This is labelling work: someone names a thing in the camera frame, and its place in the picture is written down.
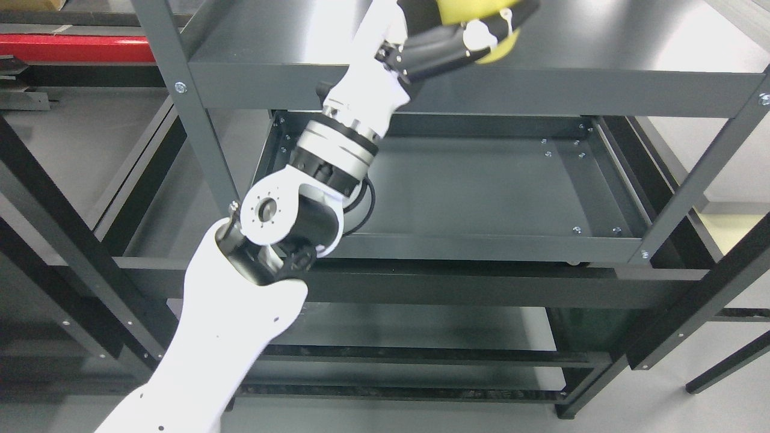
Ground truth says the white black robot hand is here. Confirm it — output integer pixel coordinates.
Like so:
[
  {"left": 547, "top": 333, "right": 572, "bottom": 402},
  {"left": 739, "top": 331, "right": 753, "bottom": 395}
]
[{"left": 316, "top": 1, "right": 541, "bottom": 138}]

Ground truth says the yellow plastic cup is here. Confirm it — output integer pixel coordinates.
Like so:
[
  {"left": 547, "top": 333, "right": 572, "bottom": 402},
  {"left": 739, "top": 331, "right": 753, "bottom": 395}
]
[{"left": 437, "top": 1, "right": 520, "bottom": 65}]

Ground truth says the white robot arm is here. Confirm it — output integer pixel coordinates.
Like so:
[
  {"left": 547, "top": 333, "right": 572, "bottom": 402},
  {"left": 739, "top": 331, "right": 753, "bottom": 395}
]
[{"left": 97, "top": 107, "right": 390, "bottom": 432}]

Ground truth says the grey metal shelf unit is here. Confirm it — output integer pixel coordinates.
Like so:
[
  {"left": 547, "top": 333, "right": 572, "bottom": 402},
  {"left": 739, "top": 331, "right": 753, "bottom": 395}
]
[{"left": 131, "top": 1, "right": 768, "bottom": 269}]

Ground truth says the black metal shelf rack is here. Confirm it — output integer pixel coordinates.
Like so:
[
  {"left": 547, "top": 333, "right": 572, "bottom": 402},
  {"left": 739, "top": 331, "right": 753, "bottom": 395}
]
[{"left": 0, "top": 78, "right": 770, "bottom": 422}]

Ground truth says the red metal beam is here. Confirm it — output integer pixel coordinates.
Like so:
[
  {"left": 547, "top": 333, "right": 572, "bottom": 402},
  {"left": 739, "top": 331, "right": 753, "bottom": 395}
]
[{"left": 1, "top": 34, "right": 156, "bottom": 63}]

